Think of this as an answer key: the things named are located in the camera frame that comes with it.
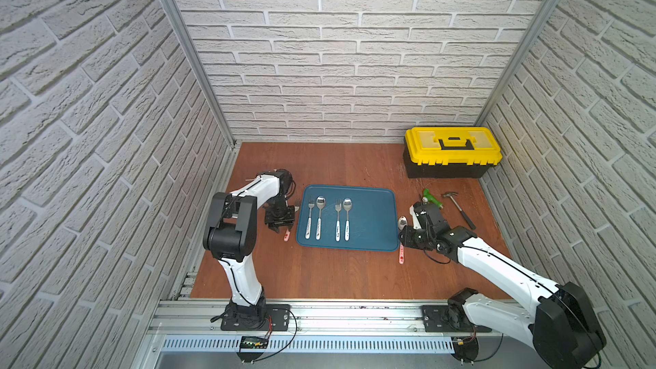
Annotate aluminium front rail frame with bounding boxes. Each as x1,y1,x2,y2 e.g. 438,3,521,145
132,300,514,368

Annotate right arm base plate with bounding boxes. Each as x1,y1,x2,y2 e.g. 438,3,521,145
420,304,492,334

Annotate left black controller box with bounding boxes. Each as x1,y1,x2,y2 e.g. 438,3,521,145
237,336,269,363

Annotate spoon with Hello Kitty handle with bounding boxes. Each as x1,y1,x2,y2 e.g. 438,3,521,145
315,196,326,240

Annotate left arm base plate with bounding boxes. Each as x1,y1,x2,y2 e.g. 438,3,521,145
220,302,294,331

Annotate steel claw hammer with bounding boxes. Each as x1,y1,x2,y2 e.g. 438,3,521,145
442,191,476,231

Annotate spoon with white Pochacco handle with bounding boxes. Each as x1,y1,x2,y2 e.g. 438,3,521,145
343,198,353,241

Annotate right black controller box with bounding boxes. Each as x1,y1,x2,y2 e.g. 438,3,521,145
451,338,479,365

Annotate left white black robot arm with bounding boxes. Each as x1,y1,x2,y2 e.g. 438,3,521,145
202,169,296,319

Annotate green plastic pipe fitting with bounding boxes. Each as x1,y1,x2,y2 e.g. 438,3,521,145
422,188,443,209

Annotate black controller box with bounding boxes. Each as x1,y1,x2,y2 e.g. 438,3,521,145
237,336,269,363
451,338,479,365

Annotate fork with Hello Kitty handle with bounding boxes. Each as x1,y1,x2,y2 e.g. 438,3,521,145
305,199,315,239

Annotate fork with white Pochacco handle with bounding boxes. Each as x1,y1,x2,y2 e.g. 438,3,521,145
335,200,342,242

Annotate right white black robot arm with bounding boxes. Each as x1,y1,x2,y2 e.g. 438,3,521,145
397,202,607,368

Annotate teal plastic tray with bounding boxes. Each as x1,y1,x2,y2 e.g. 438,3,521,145
297,184,399,252

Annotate spoon with strawberry pink handle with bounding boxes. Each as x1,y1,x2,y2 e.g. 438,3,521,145
397,216,408,265

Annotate yellow black toolbox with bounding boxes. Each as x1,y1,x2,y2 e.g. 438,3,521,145
403,126,502,179

